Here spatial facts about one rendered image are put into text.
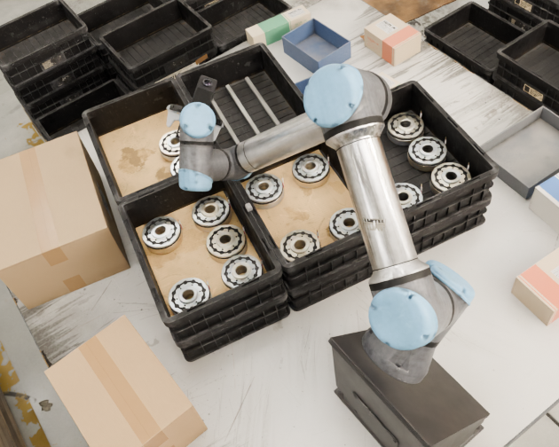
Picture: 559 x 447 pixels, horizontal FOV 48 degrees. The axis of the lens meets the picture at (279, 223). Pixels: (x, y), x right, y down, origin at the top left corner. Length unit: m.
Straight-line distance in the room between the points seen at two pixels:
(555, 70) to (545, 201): 1.08
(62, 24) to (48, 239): 1.67
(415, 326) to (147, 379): 0.64
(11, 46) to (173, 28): 0.76
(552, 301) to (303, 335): 0.61
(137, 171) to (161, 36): 1.16
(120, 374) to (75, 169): 0.64
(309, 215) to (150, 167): 0.51
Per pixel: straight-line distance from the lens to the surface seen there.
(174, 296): 1.55
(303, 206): 1.68
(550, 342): 1.67
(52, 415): 2.54
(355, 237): 1.49
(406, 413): 1.25
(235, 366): 1.61
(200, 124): 1.36
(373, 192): 1.14
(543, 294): 1.64
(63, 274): 1.79
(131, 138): 1.98
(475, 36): 3.11
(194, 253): 1.64
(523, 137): 2.05
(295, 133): 1.37
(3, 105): 3.74
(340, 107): 1.14
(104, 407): 1.48
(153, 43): 2.90
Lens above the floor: 2.15
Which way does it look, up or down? 53 degrees down
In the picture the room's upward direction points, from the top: 11 degrees counter-clockwise
